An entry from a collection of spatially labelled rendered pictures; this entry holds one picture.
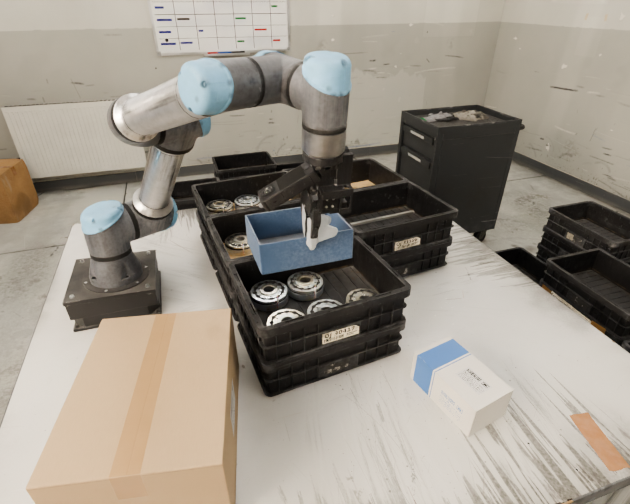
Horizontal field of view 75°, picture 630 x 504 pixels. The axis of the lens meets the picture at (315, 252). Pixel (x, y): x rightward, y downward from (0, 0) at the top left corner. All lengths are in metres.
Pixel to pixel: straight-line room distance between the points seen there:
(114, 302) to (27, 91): 3.23
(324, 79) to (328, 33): 3.83
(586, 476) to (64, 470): 0.99
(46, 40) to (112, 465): 3.81
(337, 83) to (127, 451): 0.68
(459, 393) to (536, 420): 0.22
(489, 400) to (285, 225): 0.60
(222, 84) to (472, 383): 0.82
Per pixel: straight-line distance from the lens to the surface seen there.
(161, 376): 0.92
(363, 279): 1.25
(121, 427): 0.86
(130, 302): 1.36
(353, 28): 4.57
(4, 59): 4.40
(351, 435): 1.03
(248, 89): 0.67
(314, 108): 0.68
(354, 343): 1.07
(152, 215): 1.31
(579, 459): 1.14
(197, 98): 0.65
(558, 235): 2.51
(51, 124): 4.31
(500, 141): 2.94
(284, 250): 0.83
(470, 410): 1.02
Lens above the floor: 1.54
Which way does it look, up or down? 32 degrees down
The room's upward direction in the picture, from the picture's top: straight up
